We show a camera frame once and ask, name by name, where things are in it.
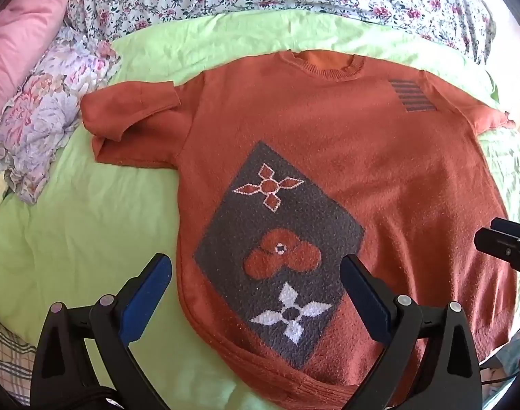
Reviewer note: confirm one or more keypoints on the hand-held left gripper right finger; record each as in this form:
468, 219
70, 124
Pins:
364, 297

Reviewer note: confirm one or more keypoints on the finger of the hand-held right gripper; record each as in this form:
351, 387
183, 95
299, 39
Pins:
499, 245
513, 227

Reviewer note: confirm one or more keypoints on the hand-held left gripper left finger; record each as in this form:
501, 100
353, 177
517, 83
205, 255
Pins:
143, 297

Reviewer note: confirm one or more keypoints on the orange knit sweater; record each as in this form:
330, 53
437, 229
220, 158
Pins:
370, 158

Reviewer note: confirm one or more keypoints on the light green bed sheet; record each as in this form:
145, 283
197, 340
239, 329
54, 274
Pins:
93, 222

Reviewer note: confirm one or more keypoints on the plaid cloth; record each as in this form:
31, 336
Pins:
8, 354

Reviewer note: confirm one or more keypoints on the pastel floral ruffled pillow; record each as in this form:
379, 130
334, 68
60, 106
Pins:
46, 115

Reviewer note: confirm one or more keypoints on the pink pillow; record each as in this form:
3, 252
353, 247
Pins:
23, 47

